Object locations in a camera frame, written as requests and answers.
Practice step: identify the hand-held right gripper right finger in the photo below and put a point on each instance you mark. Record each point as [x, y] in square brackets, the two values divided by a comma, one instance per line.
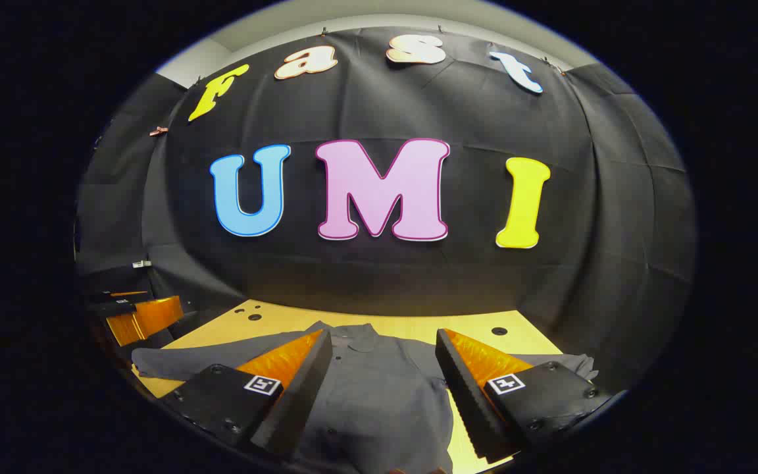
[464, 395]

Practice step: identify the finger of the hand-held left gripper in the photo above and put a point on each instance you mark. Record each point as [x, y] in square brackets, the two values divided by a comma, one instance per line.
[112, 308]
[149, 319]

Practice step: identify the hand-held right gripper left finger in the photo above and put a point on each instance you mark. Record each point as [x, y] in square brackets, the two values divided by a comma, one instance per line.
[300, 395]

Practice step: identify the grey polo shirt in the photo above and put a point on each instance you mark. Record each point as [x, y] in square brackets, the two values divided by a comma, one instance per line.
[379, 395]

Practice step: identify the small white clip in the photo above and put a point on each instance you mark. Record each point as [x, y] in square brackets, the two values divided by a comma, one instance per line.
[142, 264]

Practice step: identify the black backdrop cloth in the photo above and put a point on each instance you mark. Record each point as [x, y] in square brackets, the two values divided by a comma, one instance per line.
[418, 276]

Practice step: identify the small pink clip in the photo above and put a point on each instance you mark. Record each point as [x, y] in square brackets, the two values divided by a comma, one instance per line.
[158, 131]

